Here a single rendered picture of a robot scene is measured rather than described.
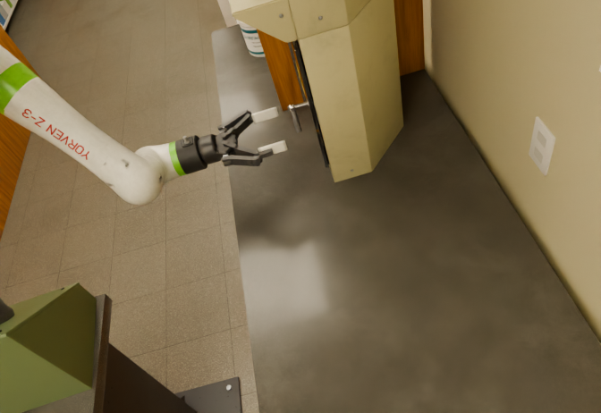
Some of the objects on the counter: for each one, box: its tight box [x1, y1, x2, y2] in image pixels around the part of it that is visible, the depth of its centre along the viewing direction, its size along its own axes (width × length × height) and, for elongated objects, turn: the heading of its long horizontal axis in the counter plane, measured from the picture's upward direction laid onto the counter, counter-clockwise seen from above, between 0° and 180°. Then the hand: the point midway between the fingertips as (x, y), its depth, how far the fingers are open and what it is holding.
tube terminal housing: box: [275, 0, 403, 182], centre depth 120 cm, size 25×32×77 cm
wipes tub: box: [238, 21, 265, 57], centre depth 185 cm, size 13×13×15 cm
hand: (277, 129), depth 127 cm, fingers open, 13 cm apart
